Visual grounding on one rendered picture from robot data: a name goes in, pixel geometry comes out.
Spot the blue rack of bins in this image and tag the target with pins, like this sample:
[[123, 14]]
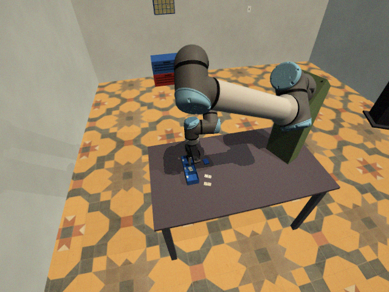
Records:
[[191, 176]]

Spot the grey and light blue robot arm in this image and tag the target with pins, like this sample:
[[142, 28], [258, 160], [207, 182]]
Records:
[[197, 93]]

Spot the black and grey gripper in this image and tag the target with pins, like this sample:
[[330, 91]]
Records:
[[188, 156]]

